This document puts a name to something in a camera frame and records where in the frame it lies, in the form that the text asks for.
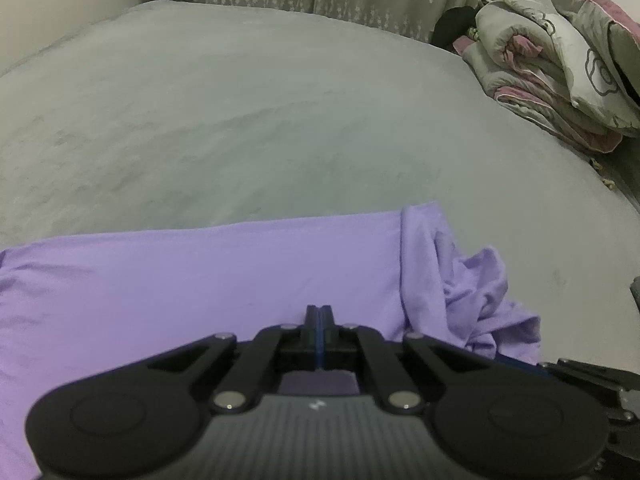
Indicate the pink-trimmed floral pillow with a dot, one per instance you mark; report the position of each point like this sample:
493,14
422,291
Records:
595,45

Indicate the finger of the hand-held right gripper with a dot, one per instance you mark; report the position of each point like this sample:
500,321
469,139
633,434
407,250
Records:
590,375

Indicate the dark round object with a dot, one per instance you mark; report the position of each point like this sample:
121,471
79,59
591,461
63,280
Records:
450,25

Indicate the small beige trinket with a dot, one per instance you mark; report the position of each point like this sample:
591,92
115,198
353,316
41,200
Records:
607,180

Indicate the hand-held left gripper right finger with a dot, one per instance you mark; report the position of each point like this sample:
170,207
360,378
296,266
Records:
325,340

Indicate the purple garment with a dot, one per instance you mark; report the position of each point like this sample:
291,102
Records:
175,280

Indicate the folded floral quilt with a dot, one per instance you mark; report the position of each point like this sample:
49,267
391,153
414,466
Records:
520,70

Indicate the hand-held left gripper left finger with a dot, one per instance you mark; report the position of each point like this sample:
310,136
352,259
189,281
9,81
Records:
311,340

